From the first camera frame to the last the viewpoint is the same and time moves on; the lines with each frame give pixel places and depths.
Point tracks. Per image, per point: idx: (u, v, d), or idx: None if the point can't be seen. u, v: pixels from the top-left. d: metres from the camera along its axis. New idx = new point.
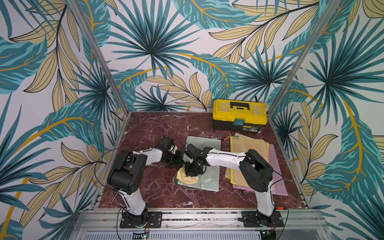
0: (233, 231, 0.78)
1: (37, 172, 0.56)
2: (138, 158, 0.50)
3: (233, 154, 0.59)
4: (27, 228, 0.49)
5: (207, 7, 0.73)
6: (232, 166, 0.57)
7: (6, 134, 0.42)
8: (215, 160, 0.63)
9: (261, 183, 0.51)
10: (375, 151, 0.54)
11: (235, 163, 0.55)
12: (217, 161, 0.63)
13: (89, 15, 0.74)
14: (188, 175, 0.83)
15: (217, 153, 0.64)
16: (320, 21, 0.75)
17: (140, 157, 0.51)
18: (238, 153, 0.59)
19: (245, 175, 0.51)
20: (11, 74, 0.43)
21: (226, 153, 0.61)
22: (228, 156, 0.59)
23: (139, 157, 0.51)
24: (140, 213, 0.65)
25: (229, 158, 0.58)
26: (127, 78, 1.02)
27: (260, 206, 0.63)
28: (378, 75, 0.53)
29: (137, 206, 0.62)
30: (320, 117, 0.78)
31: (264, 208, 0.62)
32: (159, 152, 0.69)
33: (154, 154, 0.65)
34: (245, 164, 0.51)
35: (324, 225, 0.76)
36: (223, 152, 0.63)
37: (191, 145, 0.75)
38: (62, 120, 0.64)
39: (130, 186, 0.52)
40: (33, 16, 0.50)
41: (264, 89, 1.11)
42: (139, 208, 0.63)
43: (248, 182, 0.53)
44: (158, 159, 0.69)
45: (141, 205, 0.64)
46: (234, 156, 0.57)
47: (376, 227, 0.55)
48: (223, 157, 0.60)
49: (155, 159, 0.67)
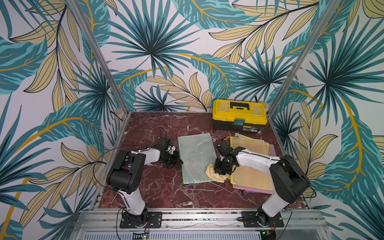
0: (233, 231, 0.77)
1: (37, 172, 0.56)
2: (137, 157, 0.51)
3: (265, 156, 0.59)
4: (27, 228, 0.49)
5: (207, 7, 0.73)
6: (263, 168, 0.54)
7: (6, 134, 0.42)
8: (246, 159, 0.61)
9: (292, 190, 0.46)
10: (375, 151, 0.54)
11: (266, 165, 0.52)
12: (247, 161, 0.61)
13: (89, 16, 0.74)
14: (216, 172, 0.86)
15: (249, 152, 0.64)
16: (320, 21, 0.75)
17: (139, 156, 0.51)
18: (271, 156, 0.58)
19: (276, 180, 0.48)
20: (11, 74, 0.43)
21: (258, 154, 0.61)
22: (261, 157, 0.57)
23: (138, 156, 0.51)
24: (141, 212, 0.65)
25: (261, 159, 0.56)
26: (127, 78, 1.02)
27: (267, 207, 0.63)
28: (378, 75, 0.53)
29: (138, 205, 0.62)
30: (320, 117, 0.78)
31: (271, 209, 0.61)
32: (158, 151, 0.70)
33: (152, 154, 0.65)
34: (278, 167, 0.48)
35: (324, 225, 0.76)
36: (254, 153, 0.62)
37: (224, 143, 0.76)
38: (62, 121, 0.64)
39: (130, 185, 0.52)
40: (32, 16, 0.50)
41: (263, 90, 1.11)
42: (139, 208, 0.63)
43: (275, 188, 0.50)
44: (157, 158, 0.70)
45: (141, 205, 0.65)
46: (266, 158, 0.55)
47: (376, 227, 0.54)
48: (256, 158, 0.58)
49: (153, 159, 0.67)
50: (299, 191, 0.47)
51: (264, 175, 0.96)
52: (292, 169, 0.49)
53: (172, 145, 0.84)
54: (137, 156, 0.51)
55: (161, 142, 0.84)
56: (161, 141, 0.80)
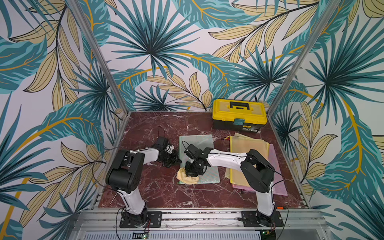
0: (234, 231, 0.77)
1: (37, 172, 0.56)
2: (136, 157, 0.51)
3: (235, 154, 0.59)
4: (27, 228, 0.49)
5: (207, 7, 0.73)
6: (233, 166, 0.57)
7: (6, 134, 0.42)
8: (216, 160, 0.63)
9: (263, 183, 0.50)
10: (375, 151, 0.54)
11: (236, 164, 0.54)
12: (219, 162, 0.62)
13: (89, 15, 0.74)
14: (188, 175, 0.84)
15: (217, 153, 0.64)
16: (320, 21, 0.75)
17: (138, 155, 0.52)
18: (240, 153, 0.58)
19: (247, 175, 0.51)
20: (11, 74, 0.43)
21: (227, 154, 0.61)
22: (228, 157, 0.59)
23: (137, 155, 0.51)
24: (141, 212, 0.65)
25: (230, 158, 0.58)
26: (127, 78, 1.02)
27: (261, 207, 0.63)
28: (378, 75, 0.53)
29: (137, 205, 0.62)
30: (320, 117, 0.78)
31: (265, 209, 0.62)
32: (156, 151, 0.70)
33: (151, 153, 0.65)
34: (246, 164, 0.51)
35: (324, 225, 0.76)
36: (224, 153, 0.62)
37: (191, 146, 0.75)
38: (62, 120, 0.64)
39: (130, 185, 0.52)
40: (32, 16, 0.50)
41: (264, 90, 1.11)
42: (139, 208, 0.63)
43: (249, 183, 0.53)
44: (156, 157, 0.70)
45: (141, 204, 0.65)
46: (236, 156, 0.57)
47: (376, 228, 0.54)
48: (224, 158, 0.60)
49: (152, 159, 0.67)
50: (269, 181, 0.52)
51: None
52: (258, 161, 0.53)
53: (171, 144, 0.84)
54: (136, 155, 0.51)
55: (159, 141, 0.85)
56: (159, 141, 0.80)
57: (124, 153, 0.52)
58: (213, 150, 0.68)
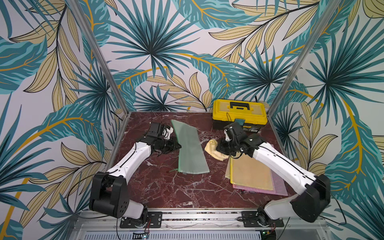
0: (234, 231, 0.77)
1: (37, 172, 0.56)
2: (115, 184, 0.42)
3: (297, 169, 0.47)
4: (27, 228, 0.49)
5: (207, 7, 0.73)
6: (288, 179, 0.47)
7: (6, 134, 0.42)
8: (267, 159, 0.51)
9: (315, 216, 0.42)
10: (375, 151, 0.54)
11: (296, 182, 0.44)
12: (269, 163, 0.51)
13: (89, 15, 0.74)
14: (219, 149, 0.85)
15: (275, 154, 0.51)
16: (320, 21, 0.75)
17: (118, 182, 0.42)
18: (304, 171, 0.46)
19: (305, 201, 0.42)
20: (11, 74, 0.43)
21: (287, 162, 0.49)
22: (289, 167, 0.47)
23: (115, 183, 0.42)
24: (139, 216, 0.64)
25: (290, 170, 0.46)
26: (127, 78, 1.02)
27: (268, 206, 0.64)
28: (378, 75, 0.53)
29: (135, 211, 0.61)
30: (320, 117, 0.78)
31: (273, 214, 0.61)
32: (148, 146, 0.58)
33: (143, 152, 0.56)
34: (312, 190, 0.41)
35: (324, 225, 0.76)
36: (280, 156, 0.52)
37: (236, 125, 0.61)
38: (62, 120, 0.64)
39: (116, 212, 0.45)
40: (32, 16, 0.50)
41: (264, 89, 1.11)
42: (136, 213, 0.62)
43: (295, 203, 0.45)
44: (150, 153, 0.61)
45: (138, 207, 0.63)
46: (298, 173, 0.45)
47: (376, 228, 0.54)
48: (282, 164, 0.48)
49: (143, 158, 0.57)
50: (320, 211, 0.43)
51: (264, 175, 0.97)
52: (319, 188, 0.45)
53: (169, 127, 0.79)
54: (115, 183, 0.42)
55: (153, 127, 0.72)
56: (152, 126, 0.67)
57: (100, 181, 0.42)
58: (265, 142, 0.55)
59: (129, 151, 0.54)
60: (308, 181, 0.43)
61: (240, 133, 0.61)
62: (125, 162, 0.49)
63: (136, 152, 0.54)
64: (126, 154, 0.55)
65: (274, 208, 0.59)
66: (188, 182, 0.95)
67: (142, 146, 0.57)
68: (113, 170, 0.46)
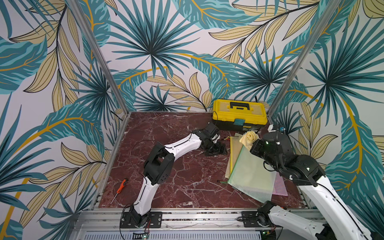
0: (234, 231, 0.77)
1: (37, 172, 0.56)
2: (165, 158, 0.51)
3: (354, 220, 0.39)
4: (27, 228, 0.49)
5: (207, 7, 0.73)
6: (336, 226, 0.39)
7: (6, 134, 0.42)
8: (321, 200, 0.40)
9: None
10: (375, 151, 0.54)
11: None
12: (320, 204, 0.41)
13: (89, 16, 0.74)
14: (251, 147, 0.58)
15: (334, 198, 0.40)
16: (320, 21, 0.75)
17: (167, 157, 0.52)
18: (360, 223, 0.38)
19: None
20: (11, 74, 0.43)
21: (345, 211, 0.39)
22: (347, 219, 0.38)
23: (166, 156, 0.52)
24: (144, 212, 0.65)
25: (348, 224, 0.38)
26: (127, 78, 1.02)
27: (277, 214, 0.62)
28: (378, 75, 0.53)
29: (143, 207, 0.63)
30: (320, 117, 0.78)
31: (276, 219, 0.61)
32: (198, 141, 0.65)
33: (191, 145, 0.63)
34: None
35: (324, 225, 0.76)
36: (340, 200, 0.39)
37: (284, 138, 0.43)
38: (62, 121, 0.64)
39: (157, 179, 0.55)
40: (32, 16, 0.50)
41: (264, 89, 1.11)
42: (142, 209, 0.63)
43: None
44: (197, 146, 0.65)
45: (147, 205, 0.64)
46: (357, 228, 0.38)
47: (376, 227, 0.55)
48: (342, 216, 0.38)
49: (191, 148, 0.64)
50: None
51: (265, 176, 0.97)
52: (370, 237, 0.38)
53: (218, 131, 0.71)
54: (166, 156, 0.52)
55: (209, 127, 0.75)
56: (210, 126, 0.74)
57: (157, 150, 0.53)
58: (323, 176, 0.41)
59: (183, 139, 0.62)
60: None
61: (287, 152, 0.45)
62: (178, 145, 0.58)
63: (188, 141, 0.62)
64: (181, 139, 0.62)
65: (285, 223, 0.57)
66: (188, 182, 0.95)
67: (195, 139, 0.64)
68: (168, 146, 0.56)
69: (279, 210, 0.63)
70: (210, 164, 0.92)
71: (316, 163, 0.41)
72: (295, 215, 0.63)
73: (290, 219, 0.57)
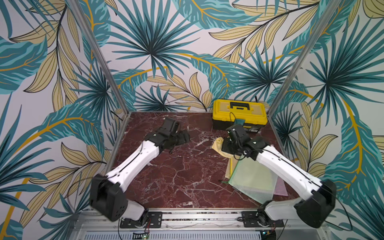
0: (234, 231, 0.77)
1: (37, 172, 0.56)
2: (109, 193, 0.40)
3: (304, 174, 0.45)
4: (27, 228, 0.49)
5: (207, 7, 0.73)
6: (292, 185, 0.46)
7: (6, 134, 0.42)
8: (271, 162, 0.50)
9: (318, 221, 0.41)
10: (375, 151, 0.54)
11: (302, 187, 0.43)
12: (274, 167, 0.49)
13: (89, 16, 0.74)
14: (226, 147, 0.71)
15: (280, 158, 0.50)
16: (320, 21, 0.75)
17: (112, 191, 0.40)
18: (311, 177, 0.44)
19: (309, 207, 0.41)
20: (11, 74, 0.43)
21: (292, 167, 0.47)
22: (295, 172, 0.46)
23: (109, 191, 0.40)
24: (139, 217, 0.64)
25: (295, 175, 0.45)
26: (127, 78, 1.02)
27: (270, 206, 0.64)
28: (378, 75, 0.53)
29: (135, 212, 0.61)
30: (320, 117, 0.78)
31: (273, 212, 0.61)
32: (154, 149, 0.52)
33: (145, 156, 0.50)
34: (319, 196, 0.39)
35: (324, 225, 0.76)
36: (285, 160, 0.49)
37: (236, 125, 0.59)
38: (62, 120, 0.64)
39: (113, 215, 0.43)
40: (33, 16, 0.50)
41: (264, 89, 1.11)
42: (136, 214, 0.62)
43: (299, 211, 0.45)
44: (156, 154, 0.55)
45: (139, 209, 0.62)
46: (304, 178, 0.44)
47: (376, 227, 0.55)
48: (289, 169, 0.47)
49: (148, 161, 0.53)
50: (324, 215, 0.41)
51: (266, 176, 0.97)
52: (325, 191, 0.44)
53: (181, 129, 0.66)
54: (110, 191, 0.40)
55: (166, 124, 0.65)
56: (166, 123, 0.61)
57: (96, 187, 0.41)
58: (268, 146, 0.53)
59: (133, 154, 0.50)
60: (314, 187, 0.42)
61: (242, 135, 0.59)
62: (127, 166, 0.46)
63: (140, 155, 0.50)
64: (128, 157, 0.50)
65: (277, 210, 0.58)
66: (188, 182, 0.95)
67: (148, 149, 0.52)
68: (112, 175, 0.43)
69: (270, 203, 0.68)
70: (210, 164, 0.92)
71: (262, 140, 0.55)
72: (279, 201, 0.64)
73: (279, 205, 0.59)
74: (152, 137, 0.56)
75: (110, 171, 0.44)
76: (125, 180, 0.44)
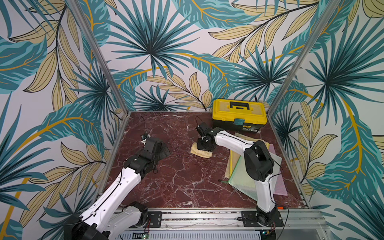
0: (233, 231, 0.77)
1: (37, 172, 0.56)
2: (85, 237, 0.36)
3: (241, 140, 0.62)
4: (27, 228, 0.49)
5: (207, 7, 0.73)
6: (237, 150, 0.61)
7: (6, 134, 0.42)
8: (222, 141, 0.67)
9: (260, 172, 0.54)
10: (375, 151, 0.54)
11: (241, 149, 0.58)
12: (225, 143, 0.66)
13: (89, 16, 0.74)
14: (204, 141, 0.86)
15: (227, 135, 0.67)
16: (320, 21, 0.75)
17: (89, 235, 0.37)
18: (246, 141, 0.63)
19: (248, 162, 0.55)
20: (11, 74, 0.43)
21: (235, 138, 0.64)
22: (236, 141, 0.62)
23: (85, 236, 0.37)
24: (137, 221, 0.64)
25: (236, 142, 0.61)
26: (127, 78, 1.02)
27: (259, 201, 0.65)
28: (377, 75, 0.53)
29: (132, 217, 0.60)
30: (320, 117, 0.78)
31: (263, 204, 0.64)
32: (135, 178, 0.50)
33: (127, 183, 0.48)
34: (251, 151, 0.54)
35: (324, 225, 0.76)
36: (232, 135, 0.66)
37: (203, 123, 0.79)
38: (62, 120, 0.64)
39: None
40: (32, 16, 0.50)
41: (264, 89, 1.11)
42: (134, 218, 0.61)
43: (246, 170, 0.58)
44: (138, 181, 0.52)
45: (136, 214, 0.62)
46: (242, 142, 0.60)
47: (376, 227, 0.55)
48: (233, 141, 0.63)
49: (130, 189, 0.50)
50: (265, 169, 0.55)
51: None
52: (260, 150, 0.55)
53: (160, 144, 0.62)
54: (86, 235, 0.37)
55: (148, 146, 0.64)
56: (148, 145, 0.58)
57: (71, 231, 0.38)
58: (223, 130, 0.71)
59: (112, 187, 0.46)
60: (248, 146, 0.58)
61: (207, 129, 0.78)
62: (104, 202, 0.43)
63: (120, 187, 0.47)
64: (107, 190, 0.46)
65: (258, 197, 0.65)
66: (188, 182, 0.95)
67: (128, 178, 0.49)
68: (87, 216, 0.40)
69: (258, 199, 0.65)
70: (210, 164, 0.92)
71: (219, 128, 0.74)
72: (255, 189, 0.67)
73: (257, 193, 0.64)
74: (133, 162, 0.53)
75: (86, 211, 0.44)
76: (102, 220, 0.41)
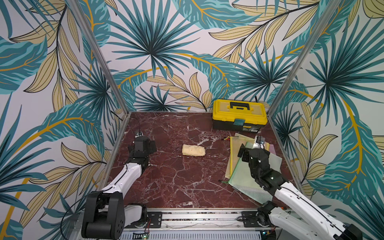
0: (234, 231, 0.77)
1: (37, 172, 0.56)
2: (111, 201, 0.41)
3: (324, 215, 0.45)
4: (27, 228, 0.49)
5: (207, 7, 0.73)
6: (312, 224, 0.45)
7: (6, 134, 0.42)
8: (288, 199, 0.51)
9: None
10: (375, 151, 0.54)
11: (323, 230, 0.43)
12: (292, 205, 0.50)
13: (89, 15, 0.74)
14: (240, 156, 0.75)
15: (299, 196, 0.50)
16: (320, 21, 0.75)
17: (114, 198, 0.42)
18: (334, 219, 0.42)
19: None
20: (11, 74, 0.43)
21: (312, 207, 0.47)
22: (315, 212, 0.46)
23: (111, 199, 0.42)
24: (139, 218, 0.64)
25: (316, 217, 0.45)
26: (127, 78, 1.02)
27: (277, 215, 0.62)
28: (378, 75, 0.53)
29: (135, 212, 0.61)
30: (320, 117, 0.78)
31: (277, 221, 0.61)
32: (138, 166, 0.59)
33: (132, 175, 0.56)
34: None
35: None
36: (304, 198, 0.50)
37: (264, 156, 0.57)
38: (62, 120, 0.64)
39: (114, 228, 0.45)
40: (33, 16, 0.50)
41: (264, 90, 1.11)
42: (136, 214, 0.62)
43: None
44: (140, 173, 0.62)
45: (137, 208, 0.63)
46: (325, 220, 0.44)
47: (376, 227, 0.54)
48: (307, 209, 0.47)
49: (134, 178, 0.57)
50: None
51: None
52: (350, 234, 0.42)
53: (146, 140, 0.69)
54: (112, 198, 0.42)
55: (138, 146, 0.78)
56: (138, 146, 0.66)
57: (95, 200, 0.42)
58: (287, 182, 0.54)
59: (121, 172, 0.54)
60: (337, 232, 0.41)
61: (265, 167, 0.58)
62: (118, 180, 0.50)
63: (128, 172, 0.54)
64: (119, 174, 0.53)
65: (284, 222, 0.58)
66: (188, 182, 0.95)
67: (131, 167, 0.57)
68: (108, 188, 0.46)
69: (281, 212, 0.63)
70: (210, 164, 0.92)
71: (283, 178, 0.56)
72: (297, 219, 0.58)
73: (291, 222, 0.57)
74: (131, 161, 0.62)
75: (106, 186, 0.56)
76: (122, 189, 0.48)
